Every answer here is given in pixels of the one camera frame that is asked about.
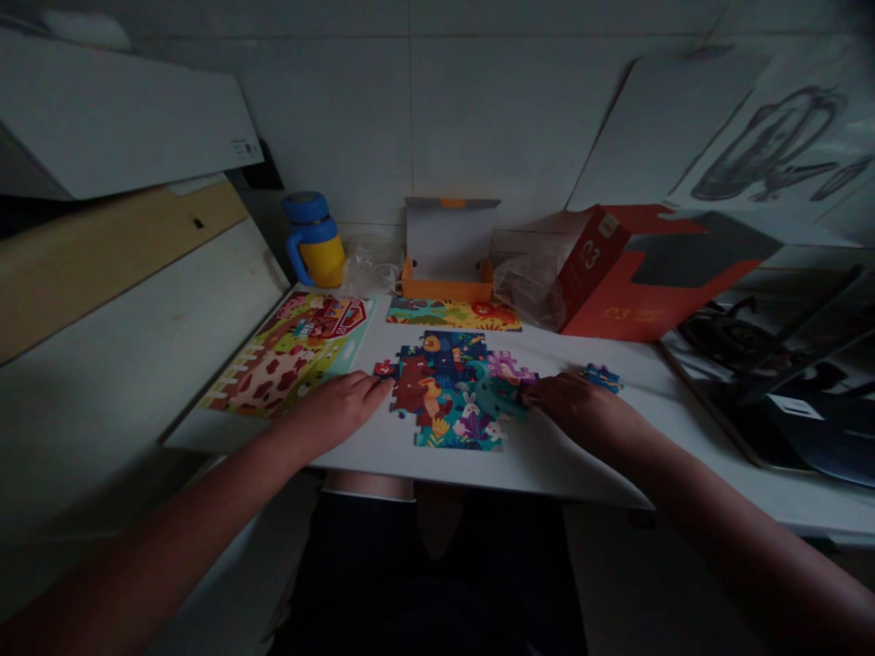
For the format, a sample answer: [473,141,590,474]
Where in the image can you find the person's right hand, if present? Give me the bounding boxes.
[520,372,645,460]

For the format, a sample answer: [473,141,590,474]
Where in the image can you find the person's left hand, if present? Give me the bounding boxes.
[285,370,396,457]

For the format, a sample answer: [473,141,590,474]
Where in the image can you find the partly assembled animal jigsaw puzzle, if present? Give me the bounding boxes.
[374,330,541,454]

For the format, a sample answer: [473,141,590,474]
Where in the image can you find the loose blue puzzle piece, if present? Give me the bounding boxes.
[582,363,624,395]

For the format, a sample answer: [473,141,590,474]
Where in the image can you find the farm cow puzzle picture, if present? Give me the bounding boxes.
[198,291,376,419]

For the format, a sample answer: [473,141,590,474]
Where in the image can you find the clear plastic bag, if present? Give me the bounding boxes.
[341,235,405,299]
[493,253,569,332]

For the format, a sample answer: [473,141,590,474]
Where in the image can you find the lion puzzle strip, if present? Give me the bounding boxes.
[386,296,523,333]

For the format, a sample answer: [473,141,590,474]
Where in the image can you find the large orange carton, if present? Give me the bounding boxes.
[557,203,786,343]

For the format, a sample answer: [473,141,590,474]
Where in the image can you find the small open orange box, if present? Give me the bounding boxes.
[400,196,502,304]

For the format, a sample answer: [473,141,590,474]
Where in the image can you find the blue and yellow bottle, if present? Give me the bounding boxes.
[282,190,347,290]

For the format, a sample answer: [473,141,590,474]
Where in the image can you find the person's legs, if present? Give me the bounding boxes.
[273,471,589,656]

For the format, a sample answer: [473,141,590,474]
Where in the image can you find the black gas stove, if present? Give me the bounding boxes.
[659,264,875,490]

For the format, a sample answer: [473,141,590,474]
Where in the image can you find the plain white sheet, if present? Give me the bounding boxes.
[567,47,774,213]

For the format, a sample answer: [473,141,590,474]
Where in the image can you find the wooden board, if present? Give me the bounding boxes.
[0,179,251,367]

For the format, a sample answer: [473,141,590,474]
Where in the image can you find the white sheet with black drawing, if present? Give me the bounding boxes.
[666,34,875,221]

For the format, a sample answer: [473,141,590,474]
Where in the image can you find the white cardboard box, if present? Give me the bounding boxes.
[0,26,266,201]

